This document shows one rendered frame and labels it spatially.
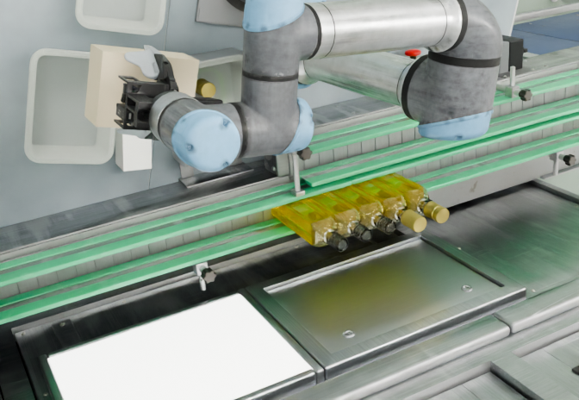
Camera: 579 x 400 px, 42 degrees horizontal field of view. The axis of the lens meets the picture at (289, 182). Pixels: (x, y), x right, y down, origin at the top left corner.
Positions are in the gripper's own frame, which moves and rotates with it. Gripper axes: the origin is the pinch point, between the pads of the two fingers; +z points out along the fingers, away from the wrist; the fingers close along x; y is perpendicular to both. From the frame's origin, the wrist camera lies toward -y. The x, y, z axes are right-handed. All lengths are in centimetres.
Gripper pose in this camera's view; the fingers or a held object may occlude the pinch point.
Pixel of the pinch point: (145, 90)
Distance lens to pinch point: 126.8
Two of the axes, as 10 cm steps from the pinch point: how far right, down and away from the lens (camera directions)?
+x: -1.6, 9.5, 2.6
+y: -8.7, -0.1, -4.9
